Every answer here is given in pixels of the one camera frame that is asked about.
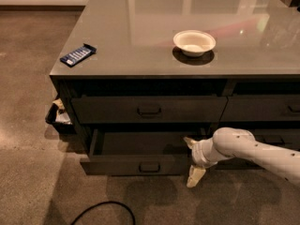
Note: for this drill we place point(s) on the dark grey drawer cabinet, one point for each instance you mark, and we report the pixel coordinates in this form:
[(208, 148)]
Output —
[(257, 53)]

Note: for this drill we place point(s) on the black bin with trash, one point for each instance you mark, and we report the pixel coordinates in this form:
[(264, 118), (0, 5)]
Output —
[(58, 118)]

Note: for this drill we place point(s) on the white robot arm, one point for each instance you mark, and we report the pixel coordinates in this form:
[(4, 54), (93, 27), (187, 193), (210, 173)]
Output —
[(227, 143)]

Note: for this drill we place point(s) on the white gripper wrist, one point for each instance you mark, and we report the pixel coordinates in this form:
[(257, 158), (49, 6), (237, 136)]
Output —
[(199, 156)]

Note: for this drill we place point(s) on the white paper bowl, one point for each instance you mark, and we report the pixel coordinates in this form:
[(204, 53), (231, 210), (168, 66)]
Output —
[(194, 43)]

